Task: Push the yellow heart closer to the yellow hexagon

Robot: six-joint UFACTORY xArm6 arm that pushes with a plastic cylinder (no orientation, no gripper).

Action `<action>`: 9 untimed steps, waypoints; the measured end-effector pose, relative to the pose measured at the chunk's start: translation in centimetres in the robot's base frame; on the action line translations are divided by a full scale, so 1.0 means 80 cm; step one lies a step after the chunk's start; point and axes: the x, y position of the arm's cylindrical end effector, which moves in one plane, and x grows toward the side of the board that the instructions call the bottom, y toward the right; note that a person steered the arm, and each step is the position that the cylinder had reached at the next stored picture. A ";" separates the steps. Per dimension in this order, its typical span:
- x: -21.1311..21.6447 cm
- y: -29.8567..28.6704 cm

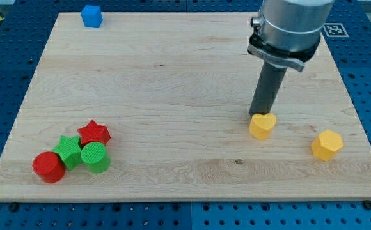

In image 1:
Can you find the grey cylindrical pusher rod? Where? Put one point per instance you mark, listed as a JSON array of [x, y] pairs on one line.
[[267, 88]]

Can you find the black and silver clamp mount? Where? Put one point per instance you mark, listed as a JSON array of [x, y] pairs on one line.
[[287, 59]]

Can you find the yellow heart block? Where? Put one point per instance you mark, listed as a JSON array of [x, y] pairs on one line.
[[261, 125]]

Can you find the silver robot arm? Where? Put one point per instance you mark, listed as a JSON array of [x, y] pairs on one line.
[[286, 34]]

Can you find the yellow hexagon block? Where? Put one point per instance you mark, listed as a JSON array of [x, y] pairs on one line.
[[326, 145]]

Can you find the white fiducial marker tag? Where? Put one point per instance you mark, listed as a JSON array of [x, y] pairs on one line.
[[335, 30]]

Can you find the wooden board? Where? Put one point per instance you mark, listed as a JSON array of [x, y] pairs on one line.
[[174, 91]]

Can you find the red star block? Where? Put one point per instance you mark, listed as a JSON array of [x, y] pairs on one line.
[[94, 132]]

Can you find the blue cube block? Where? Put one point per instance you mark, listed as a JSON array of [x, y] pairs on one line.
[[92, 16]]

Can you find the green cylinder block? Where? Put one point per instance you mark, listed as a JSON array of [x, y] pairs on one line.
[[94, 155]]

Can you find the green star block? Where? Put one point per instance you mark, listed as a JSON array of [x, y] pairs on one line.
[[69, 151]]

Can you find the red cylinder block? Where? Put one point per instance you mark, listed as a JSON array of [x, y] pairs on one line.
[[48, 167]]

